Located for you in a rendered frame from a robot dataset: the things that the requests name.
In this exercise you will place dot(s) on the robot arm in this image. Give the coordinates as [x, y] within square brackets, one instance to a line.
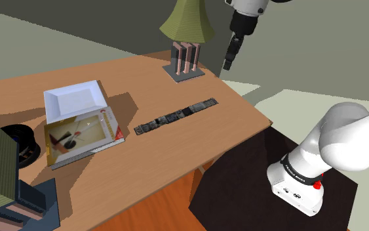
[302, 166]

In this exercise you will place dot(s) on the long black remote control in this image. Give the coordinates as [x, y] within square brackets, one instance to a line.
[174, 116]

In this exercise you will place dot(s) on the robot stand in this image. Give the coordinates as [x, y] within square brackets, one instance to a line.
[235, 192]

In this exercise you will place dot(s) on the yellow cover book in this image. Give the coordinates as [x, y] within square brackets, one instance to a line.
[75, 140]

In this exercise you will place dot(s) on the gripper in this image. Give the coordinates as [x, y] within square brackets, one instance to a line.
[243, 24]

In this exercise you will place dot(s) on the white rectangular tray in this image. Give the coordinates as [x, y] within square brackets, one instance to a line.
[72, 100]

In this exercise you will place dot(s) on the black round bowl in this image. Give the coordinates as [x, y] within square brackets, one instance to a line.
[27, 140]

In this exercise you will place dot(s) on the wooden desk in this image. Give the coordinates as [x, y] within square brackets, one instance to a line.
[158, 153]

